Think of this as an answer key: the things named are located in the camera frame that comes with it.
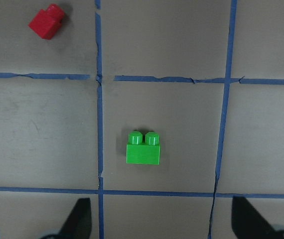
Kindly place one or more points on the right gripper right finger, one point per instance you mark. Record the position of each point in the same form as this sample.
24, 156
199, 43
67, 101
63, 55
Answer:
247, 222

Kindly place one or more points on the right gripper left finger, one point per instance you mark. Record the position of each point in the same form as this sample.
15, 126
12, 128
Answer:
78, 225

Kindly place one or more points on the green toy block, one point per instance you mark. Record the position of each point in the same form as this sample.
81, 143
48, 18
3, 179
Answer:
143, 149

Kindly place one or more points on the red toy block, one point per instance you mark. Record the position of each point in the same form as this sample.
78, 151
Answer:
47, 22

